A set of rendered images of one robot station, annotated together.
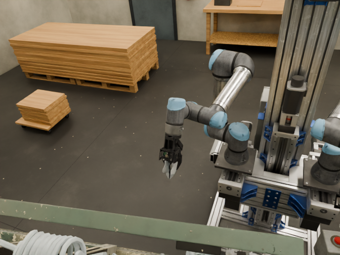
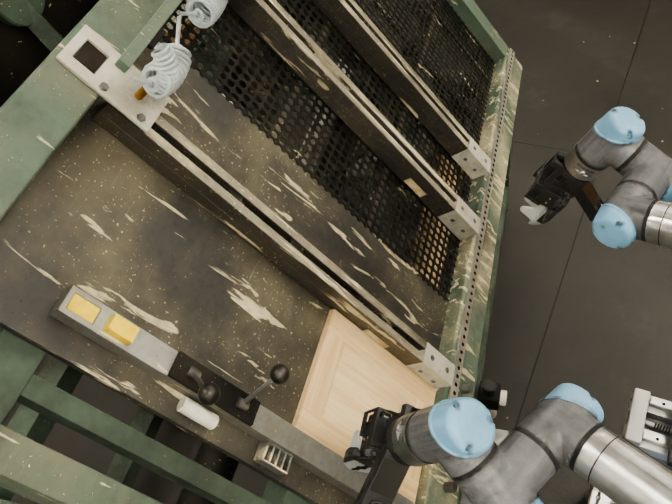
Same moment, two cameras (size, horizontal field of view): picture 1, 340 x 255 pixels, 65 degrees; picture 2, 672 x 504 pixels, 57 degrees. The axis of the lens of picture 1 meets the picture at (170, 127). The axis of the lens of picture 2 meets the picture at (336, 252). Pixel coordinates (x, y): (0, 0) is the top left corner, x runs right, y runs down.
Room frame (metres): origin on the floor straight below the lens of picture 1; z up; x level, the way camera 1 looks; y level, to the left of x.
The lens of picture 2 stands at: (0.58, -0.95, 2.42)
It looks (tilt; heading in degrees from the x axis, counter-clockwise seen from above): 49 degrees down; 103
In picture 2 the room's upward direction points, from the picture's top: 16 degrees counter-clockwise
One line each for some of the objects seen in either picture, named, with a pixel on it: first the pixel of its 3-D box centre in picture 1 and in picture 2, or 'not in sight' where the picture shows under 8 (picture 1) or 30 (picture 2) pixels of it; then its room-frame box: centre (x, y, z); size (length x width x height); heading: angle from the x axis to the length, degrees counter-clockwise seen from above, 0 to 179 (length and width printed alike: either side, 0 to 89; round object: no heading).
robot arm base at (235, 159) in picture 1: (237, 151); not in sight; (1.18, -0.39, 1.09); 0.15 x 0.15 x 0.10
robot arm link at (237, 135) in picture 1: (237, 135); not in sight; (1.18, -0.39, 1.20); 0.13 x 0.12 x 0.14; 52
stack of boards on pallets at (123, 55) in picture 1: (86, 53); not in sight; (4.88, 1.42, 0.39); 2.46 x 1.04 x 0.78; 65
